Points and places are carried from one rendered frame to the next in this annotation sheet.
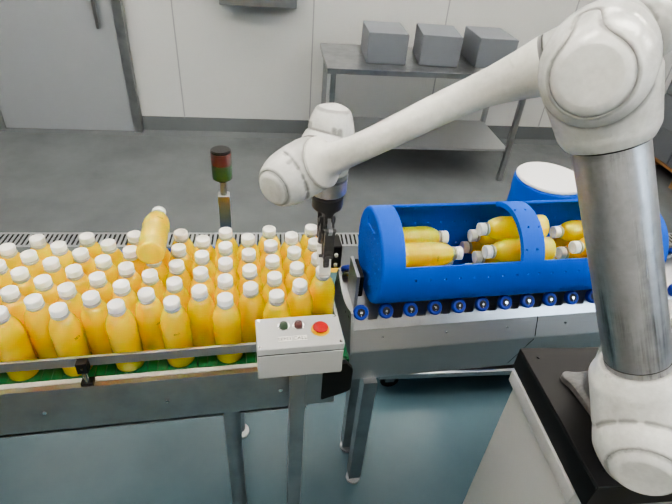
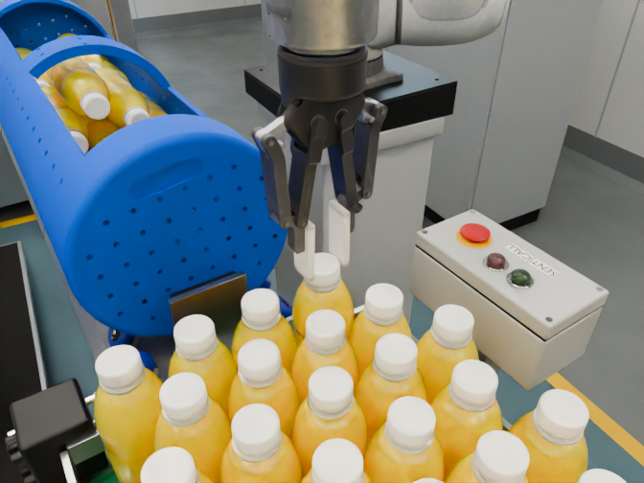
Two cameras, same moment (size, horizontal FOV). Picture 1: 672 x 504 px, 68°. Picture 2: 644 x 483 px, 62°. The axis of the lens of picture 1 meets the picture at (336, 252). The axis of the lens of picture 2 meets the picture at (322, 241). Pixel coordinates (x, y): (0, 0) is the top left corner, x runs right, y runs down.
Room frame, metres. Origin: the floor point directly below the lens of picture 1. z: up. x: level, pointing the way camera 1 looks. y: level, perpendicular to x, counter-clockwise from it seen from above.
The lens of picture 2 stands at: (1.19, 0.46, 1.48)
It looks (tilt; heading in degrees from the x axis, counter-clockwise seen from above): 36 degrees down; 249
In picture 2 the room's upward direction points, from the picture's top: straight up
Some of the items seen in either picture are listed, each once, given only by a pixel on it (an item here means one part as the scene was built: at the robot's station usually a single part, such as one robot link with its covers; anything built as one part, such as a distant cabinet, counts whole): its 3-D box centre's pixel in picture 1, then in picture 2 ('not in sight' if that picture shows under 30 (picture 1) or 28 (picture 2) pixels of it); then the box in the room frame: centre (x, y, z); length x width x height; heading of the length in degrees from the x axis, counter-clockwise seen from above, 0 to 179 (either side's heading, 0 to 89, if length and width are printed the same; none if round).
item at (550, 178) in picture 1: (550, 177); not in sight; (1.89, -0.86, 1.03); 0.28 x 0.28 x 0.01
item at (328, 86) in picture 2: (326, 209); (322, 96); (1.03, 0.03, 1.31); 0.08 x 0.07 x 0.09; 13
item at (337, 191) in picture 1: (328, 182); (322, 6); (1.03, 0.03, 1.38); 0.09 x 0.09 x 0.06
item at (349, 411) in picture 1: (352, 401); not in sight; (1.23, -0.12, 0.31); 0.06 x 0.06 x 0.63; 13
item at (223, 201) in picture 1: (232, 314); not in sight; (1.42, 0.39, 0.55); 0.04 x 0.04 x 1.10; 13
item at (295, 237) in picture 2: not in sight; (288, 231); (1.07, 0.04, 1.18); 0.03 x 0.01 x 0.05; 13
